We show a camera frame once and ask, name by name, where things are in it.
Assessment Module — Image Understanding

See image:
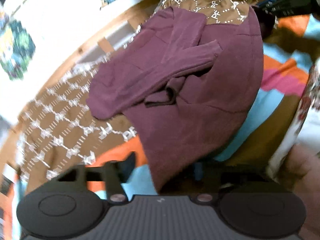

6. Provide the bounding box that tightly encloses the floral white pillow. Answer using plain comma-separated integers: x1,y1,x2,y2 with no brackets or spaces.
266,59,319,180

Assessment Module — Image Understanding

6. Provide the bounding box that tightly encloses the brown patterned PF duvet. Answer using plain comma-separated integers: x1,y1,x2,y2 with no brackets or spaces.
21,0,319,196

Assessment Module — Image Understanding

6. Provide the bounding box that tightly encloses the green cartoon wall poster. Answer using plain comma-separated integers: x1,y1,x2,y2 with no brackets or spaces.
1,12,36,80

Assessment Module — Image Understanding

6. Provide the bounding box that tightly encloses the wooden bed frame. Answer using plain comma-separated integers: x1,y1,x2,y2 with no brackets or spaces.
0,0,166,170

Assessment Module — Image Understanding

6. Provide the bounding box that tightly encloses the maroon long-sleeve shirt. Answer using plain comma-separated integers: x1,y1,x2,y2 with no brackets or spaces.
87,7,264,190

